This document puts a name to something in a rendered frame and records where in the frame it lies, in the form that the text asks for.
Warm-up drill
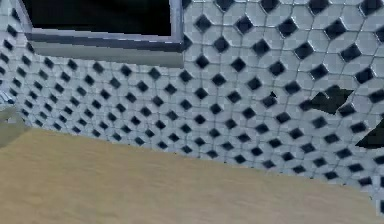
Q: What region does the grey framed window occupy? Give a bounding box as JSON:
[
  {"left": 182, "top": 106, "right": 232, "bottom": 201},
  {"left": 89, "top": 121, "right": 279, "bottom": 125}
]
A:
[{"left": 12, "top": 0, "right": 185, "bottom": 69}]

